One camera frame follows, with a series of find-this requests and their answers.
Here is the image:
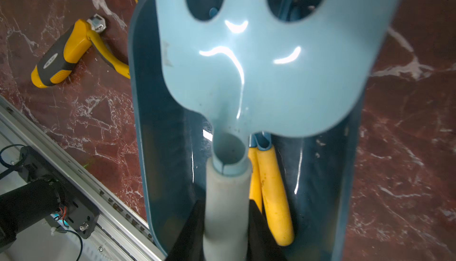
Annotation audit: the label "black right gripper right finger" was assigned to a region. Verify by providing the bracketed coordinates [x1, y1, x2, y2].
[247, 200, 286, 261]

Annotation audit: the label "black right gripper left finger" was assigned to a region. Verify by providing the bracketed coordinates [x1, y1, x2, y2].
[166, 200, 205, 261]

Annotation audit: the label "blue rake yellow handle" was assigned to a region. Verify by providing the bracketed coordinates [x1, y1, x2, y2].
[255, 132, 295, 247]

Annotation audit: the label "light blue fork white handle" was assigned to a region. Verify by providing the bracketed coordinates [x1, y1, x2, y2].
[156, 0, 398, 261]

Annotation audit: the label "teal plastic storage box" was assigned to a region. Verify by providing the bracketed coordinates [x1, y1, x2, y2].
[128, 0, 363, 261]

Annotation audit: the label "yellow black pliers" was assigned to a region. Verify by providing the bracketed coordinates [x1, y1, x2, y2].
[31, 14, 130, 88]

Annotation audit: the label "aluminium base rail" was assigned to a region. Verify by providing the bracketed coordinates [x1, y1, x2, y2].
[1, 99, 165, 261]

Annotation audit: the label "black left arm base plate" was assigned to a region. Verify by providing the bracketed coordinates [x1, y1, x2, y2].
[1, 144, 100, 252]

